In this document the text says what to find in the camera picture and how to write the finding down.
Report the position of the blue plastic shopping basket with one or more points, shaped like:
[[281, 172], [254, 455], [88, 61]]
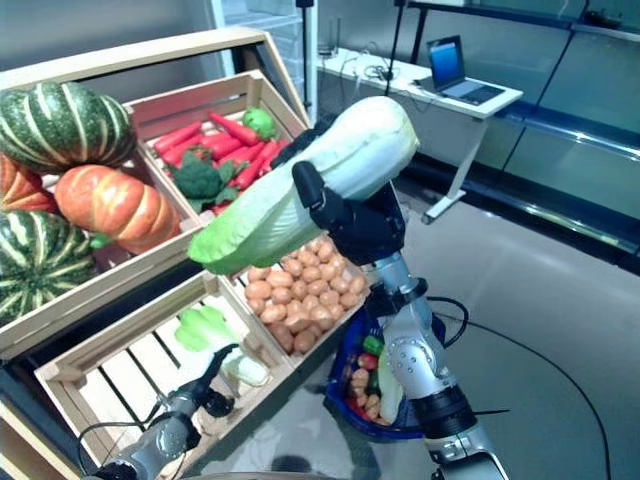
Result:
[[345, 400]]

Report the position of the white glass door cabinet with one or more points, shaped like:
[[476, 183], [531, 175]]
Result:
[[280, 30]]

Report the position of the red orange carrot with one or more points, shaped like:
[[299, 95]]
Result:
[[177, 136], [234, 129], [252, 167], [181, 151], [222, 146], [272, 155]]

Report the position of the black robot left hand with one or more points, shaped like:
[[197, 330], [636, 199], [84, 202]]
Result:
[[202, 390]]

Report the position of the tan potato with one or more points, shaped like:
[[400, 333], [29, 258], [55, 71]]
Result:
[[281, 295], [360, 382], [316, 330], [296, 317], [329, 298], [341, 283], [357, 285], [295, 267], [307, 258], [320, 317], [311, 303], [311, 274], [279, 278], [258, 274], [330, 272], [336, 311], [255, 305], [372, 402], [258, 290], [325, 251], [304, 342], [348, 300], [299, 289], [273, 313], [282, 336]]

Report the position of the wooden display stand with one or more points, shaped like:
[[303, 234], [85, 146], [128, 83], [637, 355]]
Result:
[[150, 52]]

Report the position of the black tripod pole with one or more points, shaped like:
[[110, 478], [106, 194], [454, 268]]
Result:
[[396, 40]]

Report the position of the orange ribbed pumpkin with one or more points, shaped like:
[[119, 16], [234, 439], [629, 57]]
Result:
[[117, 207], [22, 187]]

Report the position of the white table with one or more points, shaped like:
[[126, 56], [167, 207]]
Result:
[[400, 92]]

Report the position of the green white napa cabbage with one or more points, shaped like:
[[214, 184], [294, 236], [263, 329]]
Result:
[[387, 395], [310, 200], [215, 340]]

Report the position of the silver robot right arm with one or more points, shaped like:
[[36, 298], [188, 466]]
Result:
[[415, 360]]

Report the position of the light green lettuce head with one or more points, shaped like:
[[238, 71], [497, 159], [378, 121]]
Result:
[[259, 122]]

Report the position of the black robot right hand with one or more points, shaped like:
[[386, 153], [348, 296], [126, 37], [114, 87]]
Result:
[[365, 227]]

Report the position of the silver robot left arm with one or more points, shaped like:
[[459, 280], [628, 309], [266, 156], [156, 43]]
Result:
[[150, 445]]

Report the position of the dark green broccoli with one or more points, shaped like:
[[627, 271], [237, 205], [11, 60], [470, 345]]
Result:
[[197, 180]]

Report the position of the green striped pumpkin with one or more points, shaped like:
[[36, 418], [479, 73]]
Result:
[[40, 265], [60, 125]]

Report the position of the black stand pole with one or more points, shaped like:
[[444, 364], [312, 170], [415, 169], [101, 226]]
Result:
[[306, 60]]

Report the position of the green bell pepper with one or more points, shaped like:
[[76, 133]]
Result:
[[372, 345]]

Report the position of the red apple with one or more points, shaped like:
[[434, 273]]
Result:
[[368, 361]]

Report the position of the red tomato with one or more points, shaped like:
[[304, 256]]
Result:
[[356, 407]]

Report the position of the dark green cucumber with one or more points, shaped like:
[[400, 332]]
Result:
[[373, 382]]

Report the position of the grey laptop blue screen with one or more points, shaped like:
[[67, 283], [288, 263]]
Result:
[[447, 62]]

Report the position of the clear glass cup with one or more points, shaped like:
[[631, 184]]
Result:
[[327, 40]]

